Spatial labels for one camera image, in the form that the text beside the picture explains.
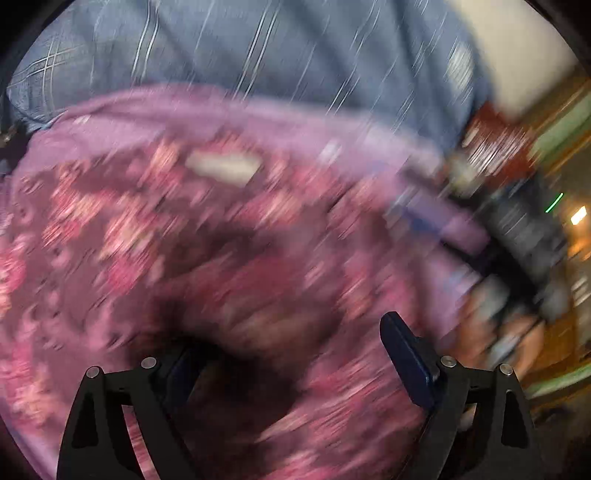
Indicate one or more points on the maroon floral garment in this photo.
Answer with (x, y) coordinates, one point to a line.
(194, 258)

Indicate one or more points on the red shiny packet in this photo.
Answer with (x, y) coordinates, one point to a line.
(501, 143)

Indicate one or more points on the person's right hand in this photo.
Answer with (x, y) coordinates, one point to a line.
(515, 344)

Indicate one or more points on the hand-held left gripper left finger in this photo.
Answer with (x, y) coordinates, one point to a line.
(179, 379)

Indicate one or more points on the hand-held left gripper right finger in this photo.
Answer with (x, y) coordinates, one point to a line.
(408, 360)

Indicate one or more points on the purple floral blanket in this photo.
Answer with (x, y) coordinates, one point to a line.
(138, 115)

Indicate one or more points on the blue striped duvet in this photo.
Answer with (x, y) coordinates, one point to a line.
(277, 46)

